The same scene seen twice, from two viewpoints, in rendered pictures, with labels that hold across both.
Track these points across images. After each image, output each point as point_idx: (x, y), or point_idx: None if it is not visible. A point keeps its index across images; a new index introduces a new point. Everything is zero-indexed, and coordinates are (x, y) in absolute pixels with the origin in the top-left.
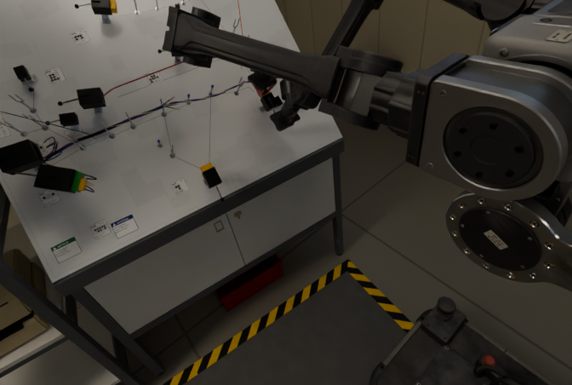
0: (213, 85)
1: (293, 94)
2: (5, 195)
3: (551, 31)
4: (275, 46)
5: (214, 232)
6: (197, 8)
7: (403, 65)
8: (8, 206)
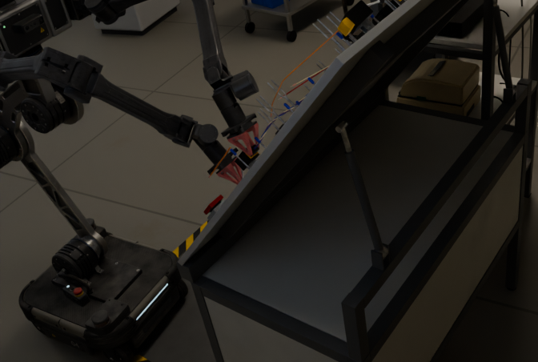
0: (295, 102)
1: (192, 118)
2: (458, 50)
3: None
4: None
5: None
6: None
7: (84, 2)
8: (445, 53)
